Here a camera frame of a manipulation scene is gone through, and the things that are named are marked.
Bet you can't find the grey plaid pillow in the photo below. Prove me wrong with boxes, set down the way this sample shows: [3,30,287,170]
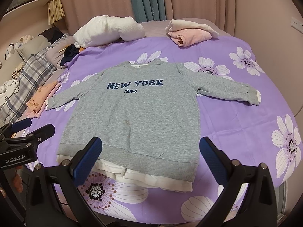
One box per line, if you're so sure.
[1,33,69,124]

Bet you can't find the folded orange pink garment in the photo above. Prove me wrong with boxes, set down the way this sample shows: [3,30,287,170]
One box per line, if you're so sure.
[25,80,61,118]

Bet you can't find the white wall power strip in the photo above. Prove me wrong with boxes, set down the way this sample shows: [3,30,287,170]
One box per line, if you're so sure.
[291,17,303,33]

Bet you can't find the white fluffy folded blanket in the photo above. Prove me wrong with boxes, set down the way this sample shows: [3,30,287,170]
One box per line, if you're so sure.
[73,15,145,48]

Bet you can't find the person's left hand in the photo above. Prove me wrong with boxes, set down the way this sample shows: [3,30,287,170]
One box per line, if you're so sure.
[12,166,23,193]

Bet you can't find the dark navy clothing item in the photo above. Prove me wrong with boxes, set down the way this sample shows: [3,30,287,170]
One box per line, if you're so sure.
[60,44,80,67]

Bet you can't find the beige pillow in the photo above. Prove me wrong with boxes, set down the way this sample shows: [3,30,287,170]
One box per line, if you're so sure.
[17,35,50,62]

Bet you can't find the teal curtain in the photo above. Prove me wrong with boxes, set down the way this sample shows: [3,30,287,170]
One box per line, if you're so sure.
[131,0,166,23]

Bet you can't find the grey New York sweatshirt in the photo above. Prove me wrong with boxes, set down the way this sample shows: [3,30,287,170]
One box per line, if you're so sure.
[48,59,261,192]

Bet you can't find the yellow tassel fringe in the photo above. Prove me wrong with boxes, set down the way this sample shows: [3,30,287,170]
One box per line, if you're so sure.
[47,0,65,25]

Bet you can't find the folded pink cream garment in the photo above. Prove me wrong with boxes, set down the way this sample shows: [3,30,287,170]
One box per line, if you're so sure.
[165,19,220,47]

